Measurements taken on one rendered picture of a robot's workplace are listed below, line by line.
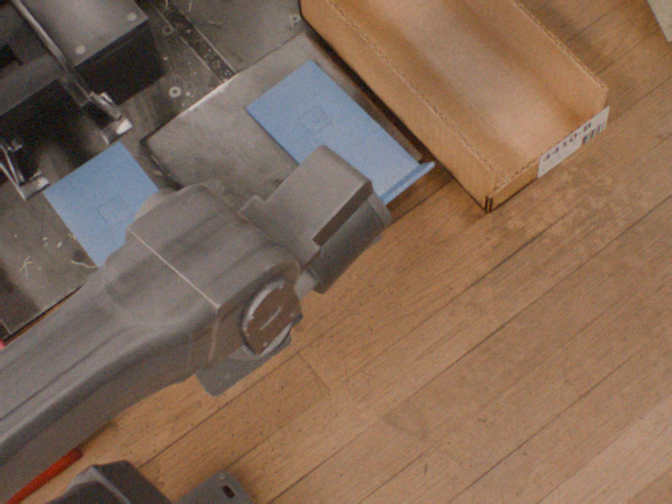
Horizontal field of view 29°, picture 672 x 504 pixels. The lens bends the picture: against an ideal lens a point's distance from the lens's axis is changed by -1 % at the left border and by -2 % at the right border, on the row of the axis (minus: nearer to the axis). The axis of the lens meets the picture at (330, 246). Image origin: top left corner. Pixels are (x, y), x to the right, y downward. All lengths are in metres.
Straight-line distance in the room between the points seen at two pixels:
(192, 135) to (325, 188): 0.37
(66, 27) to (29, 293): 0.22
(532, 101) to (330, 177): 0.41
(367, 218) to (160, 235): 0.14
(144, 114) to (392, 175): 0.22
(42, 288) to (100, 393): 0.46
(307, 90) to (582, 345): 0.31
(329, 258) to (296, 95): 0.37
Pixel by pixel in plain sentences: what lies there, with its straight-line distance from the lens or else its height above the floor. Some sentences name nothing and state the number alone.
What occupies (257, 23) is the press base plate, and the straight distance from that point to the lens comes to 1.17.
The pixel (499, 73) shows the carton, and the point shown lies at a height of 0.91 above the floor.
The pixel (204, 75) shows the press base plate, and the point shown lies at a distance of 1.15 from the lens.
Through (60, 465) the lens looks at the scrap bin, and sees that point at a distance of 1.01.
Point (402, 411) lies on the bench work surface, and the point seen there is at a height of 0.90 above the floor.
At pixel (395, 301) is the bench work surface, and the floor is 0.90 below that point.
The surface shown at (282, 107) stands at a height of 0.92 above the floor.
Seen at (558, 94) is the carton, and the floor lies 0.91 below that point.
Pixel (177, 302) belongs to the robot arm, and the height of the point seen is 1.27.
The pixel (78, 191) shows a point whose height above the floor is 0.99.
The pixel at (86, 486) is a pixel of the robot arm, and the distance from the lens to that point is 0.83.
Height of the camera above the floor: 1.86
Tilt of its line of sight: 64 degrees down
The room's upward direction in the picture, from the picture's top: 8 degrees counter-clockwise
